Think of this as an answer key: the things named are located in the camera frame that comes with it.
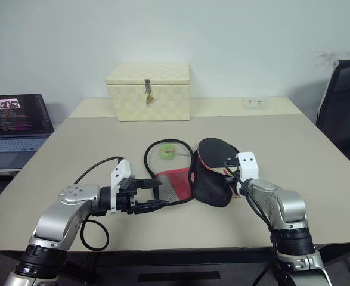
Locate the cream woven lidded box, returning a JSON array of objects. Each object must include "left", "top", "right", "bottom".
[{"left": 104, "top": 63, "right": 191, "bottom": 122}]

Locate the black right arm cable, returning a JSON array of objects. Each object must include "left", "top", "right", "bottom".
[{"left": 224, "top": 166, "right": 280, "bottom": 286}]

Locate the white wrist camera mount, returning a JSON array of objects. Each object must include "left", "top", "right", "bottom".
[
  {"left": 236, "top": 151, "right": 259, "bottom": 182},
  {"left": 109, "top": 160, "right": 133, "bottom": 211}
]

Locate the green round object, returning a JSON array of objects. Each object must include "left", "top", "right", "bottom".
[{"left": 159, "top": 143, "right": 176, "bottom": 161}]

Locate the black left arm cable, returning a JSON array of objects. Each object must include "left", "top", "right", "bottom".
[{"left": 73, "top": 156, "right": 126, "bottom": 251}]

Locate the clear plastic tray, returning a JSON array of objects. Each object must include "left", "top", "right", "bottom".
[{"left": 241, "top": 95, "right": 271, "bottom": 112}]

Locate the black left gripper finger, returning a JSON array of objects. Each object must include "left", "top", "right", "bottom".
[
  {"left": 131, "top": 200, "right": 169, "bottom": 215},
  {"left": 132, "top": 178, "right": 164, "bottom": 190}
]

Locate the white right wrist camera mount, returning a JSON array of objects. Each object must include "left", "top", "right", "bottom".
[{"left": 236, "top": 151, "right": 259, "bottom": 182}]

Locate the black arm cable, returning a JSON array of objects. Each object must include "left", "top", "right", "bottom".
[
  {"left": 73, "top": 156, "right": 126, "bottom": 251},
  {"left": 224, "top": 166, "right": 280, "bottom": 286}
]

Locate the open grey laptop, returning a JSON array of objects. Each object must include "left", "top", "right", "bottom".
[{"left": 0, "top": 94, "right": 55, "bottom": 171}]

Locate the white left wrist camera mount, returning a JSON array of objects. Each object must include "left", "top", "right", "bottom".
[{"left": 109, "top": 160, "right": 133, "bottom": 211}]

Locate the black red paddle case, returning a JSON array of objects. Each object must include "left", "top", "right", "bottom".
[{"left": 143, "top": 138, "right": 233, "bottom": 209}]

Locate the black office chair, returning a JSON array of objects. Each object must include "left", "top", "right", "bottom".
[{"left": 315, "top": 58, "right": 350, "bottom": 279}]

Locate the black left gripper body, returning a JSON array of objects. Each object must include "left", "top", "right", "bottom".
[{"left": 116, "top": 177, "right": 138, "bottom": 216}]

